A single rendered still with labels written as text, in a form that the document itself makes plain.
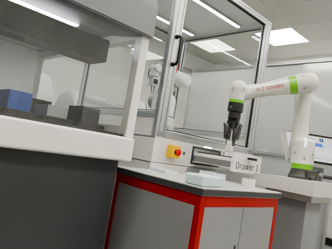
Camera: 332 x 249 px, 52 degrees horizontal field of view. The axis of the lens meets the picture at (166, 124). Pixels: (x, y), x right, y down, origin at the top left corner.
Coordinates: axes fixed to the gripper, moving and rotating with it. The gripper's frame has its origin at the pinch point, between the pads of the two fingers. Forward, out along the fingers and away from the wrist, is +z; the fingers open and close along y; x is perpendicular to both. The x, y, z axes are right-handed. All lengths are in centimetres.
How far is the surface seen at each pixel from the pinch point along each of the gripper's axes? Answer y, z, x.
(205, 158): 10.5, 9.9, 7.7
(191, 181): -30, 19, 65
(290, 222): -32, 38, -24
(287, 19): 101, -183, -226
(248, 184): -26.8, 18.5, 16.7
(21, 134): -4, 11, 124
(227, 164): -5.5, 10.8, 7.7
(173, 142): 20.9, 3.4, 26.5
